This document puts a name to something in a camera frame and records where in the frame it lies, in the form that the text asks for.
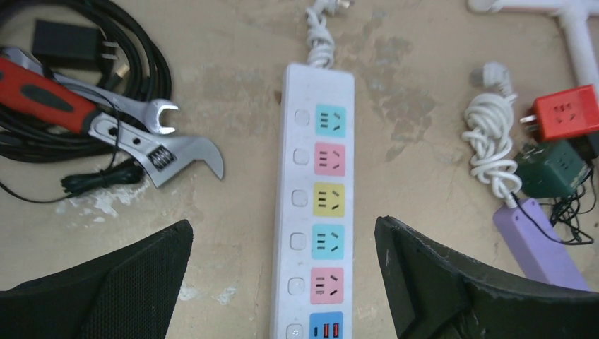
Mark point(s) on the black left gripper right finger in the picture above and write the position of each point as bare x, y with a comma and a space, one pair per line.
435, 291

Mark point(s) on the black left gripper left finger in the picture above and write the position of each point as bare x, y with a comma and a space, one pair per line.
128, 293

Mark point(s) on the white power strip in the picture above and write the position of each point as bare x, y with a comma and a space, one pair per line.
313, 255

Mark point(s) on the green cube socket adapter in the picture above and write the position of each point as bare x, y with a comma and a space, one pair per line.
550, 170

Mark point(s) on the red cube socket adapter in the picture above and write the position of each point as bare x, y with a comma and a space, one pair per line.
567, 114

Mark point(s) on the black power adapter brick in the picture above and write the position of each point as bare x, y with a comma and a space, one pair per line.
586, 146

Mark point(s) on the small black charger plug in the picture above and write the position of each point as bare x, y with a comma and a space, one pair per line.
73, 46

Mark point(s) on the purple power strip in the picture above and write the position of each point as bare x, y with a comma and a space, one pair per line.
532, 241

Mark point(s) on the silver open-end spanner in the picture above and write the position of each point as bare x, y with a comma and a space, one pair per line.
148, 113

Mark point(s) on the red handled adjustable wrench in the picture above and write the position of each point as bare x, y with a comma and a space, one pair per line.
162, 157

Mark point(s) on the white PVC pipe frame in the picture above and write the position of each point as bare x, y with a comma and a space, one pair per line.
572, 18

